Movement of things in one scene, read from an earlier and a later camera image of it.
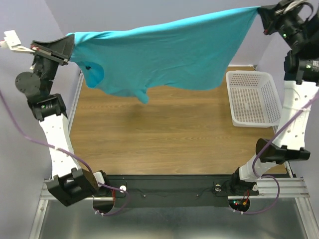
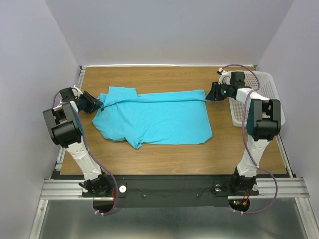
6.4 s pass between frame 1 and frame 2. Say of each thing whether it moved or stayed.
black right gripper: moved
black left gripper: moved
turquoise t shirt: moved
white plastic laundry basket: stayed
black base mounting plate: stayed
